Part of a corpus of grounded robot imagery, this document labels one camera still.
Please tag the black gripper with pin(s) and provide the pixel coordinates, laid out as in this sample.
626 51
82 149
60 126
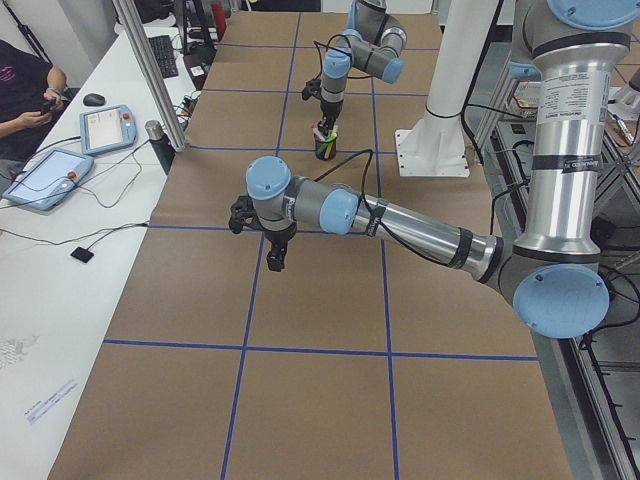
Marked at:
278 238
328 108

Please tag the red capped white marker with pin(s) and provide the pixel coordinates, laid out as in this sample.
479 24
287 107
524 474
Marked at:
317 134

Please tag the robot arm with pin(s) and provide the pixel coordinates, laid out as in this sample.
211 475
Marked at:
372 43
549 273

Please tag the green highlighter pen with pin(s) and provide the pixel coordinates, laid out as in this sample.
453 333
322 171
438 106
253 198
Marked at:
329 148

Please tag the black mesh pen cup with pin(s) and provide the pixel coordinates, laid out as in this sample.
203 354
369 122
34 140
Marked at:
319 148

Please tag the black metal water bottle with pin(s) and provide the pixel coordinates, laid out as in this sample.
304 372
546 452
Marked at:
160 143

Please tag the black keyboard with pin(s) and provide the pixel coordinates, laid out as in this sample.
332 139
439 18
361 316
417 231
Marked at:
163 52

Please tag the small black square pad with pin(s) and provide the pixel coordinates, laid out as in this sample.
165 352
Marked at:
82 254

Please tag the right teach pendant tablet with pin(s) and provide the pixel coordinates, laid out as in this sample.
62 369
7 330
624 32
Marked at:
107 129

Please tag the teach pendant tablet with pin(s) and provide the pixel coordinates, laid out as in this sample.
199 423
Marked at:
50 180
107 129

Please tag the black computer mouse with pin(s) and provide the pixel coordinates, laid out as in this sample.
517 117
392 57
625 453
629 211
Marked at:
94 100

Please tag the left teach pendant tablet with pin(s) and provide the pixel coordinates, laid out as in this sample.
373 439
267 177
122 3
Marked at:
50 180

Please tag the black smartphone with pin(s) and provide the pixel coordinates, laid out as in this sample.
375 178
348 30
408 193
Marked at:
47 106

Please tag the seated person black shirt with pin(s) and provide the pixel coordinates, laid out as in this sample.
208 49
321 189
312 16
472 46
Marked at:
26 82

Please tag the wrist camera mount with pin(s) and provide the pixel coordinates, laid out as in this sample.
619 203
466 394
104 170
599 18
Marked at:
312 89
242 215

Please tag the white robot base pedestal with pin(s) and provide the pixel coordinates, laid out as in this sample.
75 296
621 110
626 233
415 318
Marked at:
435 146

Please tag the aluminium frame post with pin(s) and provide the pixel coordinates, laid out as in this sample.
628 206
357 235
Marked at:
130 19

